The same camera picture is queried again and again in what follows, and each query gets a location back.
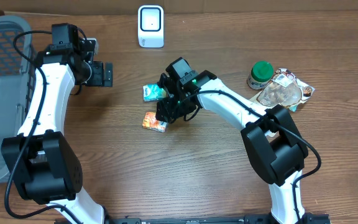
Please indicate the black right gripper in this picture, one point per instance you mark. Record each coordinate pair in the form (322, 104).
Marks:
(168, 106)

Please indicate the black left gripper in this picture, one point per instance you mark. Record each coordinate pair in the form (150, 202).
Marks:
(99, 79)

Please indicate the orange tissue packet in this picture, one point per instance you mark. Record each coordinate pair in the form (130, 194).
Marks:
(150, 122)

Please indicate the green tissue packet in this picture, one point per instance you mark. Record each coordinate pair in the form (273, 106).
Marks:
(152, 92)

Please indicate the green lid jar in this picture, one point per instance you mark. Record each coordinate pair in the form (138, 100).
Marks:
(260, 75)

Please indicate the beige pouch bag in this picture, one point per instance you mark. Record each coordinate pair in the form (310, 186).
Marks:
(284, 89)

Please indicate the teal wipes packet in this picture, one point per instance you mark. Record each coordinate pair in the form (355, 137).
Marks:
(293, 108)

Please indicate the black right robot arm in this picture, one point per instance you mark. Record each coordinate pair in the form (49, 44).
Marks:
(273, 144)

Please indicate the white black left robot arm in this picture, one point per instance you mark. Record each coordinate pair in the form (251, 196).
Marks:
(42, 165)

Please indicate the white barcode scanner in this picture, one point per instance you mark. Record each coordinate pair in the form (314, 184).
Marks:
(150, 26)

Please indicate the grey plastic basket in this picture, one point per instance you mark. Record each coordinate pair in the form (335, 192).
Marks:
(16, 80)

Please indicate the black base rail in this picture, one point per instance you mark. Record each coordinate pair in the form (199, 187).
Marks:
(247, 219)

